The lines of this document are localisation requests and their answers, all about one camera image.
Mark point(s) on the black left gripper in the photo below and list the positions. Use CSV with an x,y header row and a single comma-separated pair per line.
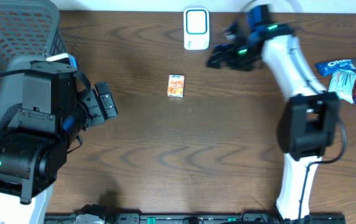
x,y
95,106

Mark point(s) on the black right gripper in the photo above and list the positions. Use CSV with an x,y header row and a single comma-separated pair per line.
x,y
231,53

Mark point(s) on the orange tissue pack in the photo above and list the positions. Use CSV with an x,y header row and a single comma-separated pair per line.
x,y
175,87

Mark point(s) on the blue Oreo cookie pack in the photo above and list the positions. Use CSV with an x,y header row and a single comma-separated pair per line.
x,y
328,68

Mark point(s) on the mint green tissue pack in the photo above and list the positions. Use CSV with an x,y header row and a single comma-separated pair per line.
x,y
342,82

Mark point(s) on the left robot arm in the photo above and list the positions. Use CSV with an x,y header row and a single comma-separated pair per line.
x,y
36,135

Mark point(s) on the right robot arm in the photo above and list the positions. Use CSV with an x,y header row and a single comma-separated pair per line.
x,y
311,113

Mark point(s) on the grey plastic mesh basket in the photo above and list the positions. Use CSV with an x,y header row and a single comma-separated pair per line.
x,y
29,30

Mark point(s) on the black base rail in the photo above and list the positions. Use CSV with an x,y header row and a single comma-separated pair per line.
x,y
245,217

